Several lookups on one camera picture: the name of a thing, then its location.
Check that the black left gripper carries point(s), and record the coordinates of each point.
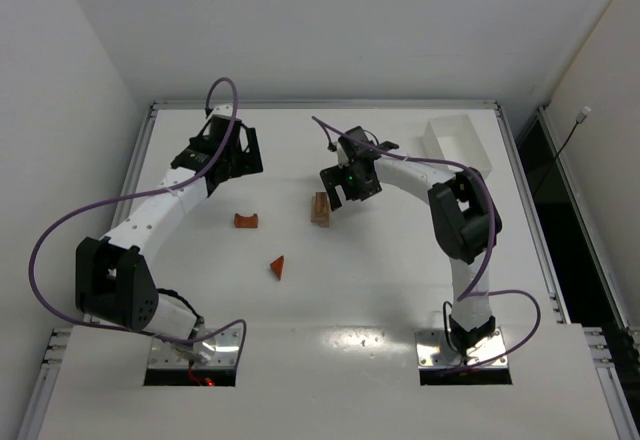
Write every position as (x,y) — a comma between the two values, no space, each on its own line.
(239,147)

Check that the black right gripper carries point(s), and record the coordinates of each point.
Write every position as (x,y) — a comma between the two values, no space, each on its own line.
(345,183)

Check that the striped dark wood block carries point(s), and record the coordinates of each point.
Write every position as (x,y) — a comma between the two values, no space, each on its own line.
(320,209)

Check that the orange arch wood block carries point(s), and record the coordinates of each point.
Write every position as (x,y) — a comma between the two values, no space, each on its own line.
(246,222)

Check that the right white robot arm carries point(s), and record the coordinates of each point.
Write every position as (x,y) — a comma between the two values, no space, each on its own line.
(464,219)

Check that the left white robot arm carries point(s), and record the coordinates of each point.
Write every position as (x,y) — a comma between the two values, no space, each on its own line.
(113,279)

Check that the orange triangle wood block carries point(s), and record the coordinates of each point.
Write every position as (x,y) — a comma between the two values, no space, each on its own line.
(277,267)

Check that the white plastic bin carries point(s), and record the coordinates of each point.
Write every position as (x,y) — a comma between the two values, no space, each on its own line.
(454,138)

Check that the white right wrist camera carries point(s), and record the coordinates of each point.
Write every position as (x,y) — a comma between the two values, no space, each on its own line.
(344,152)

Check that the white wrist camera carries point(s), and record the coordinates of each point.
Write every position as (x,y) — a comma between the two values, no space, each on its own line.
(223,110)
(344,152)

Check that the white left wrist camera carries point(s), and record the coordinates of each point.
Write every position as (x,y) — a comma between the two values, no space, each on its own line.
(223,110)

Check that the aluminium table frame rail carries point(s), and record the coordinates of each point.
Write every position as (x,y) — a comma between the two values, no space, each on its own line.
(141,141)

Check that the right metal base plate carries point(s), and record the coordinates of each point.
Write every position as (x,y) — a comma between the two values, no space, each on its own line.
(434,353)

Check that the metal base plate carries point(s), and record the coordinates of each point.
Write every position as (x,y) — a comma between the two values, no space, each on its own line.
(217,352)
(434,353)

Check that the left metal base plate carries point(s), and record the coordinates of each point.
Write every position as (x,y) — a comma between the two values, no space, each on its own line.
(217,352)

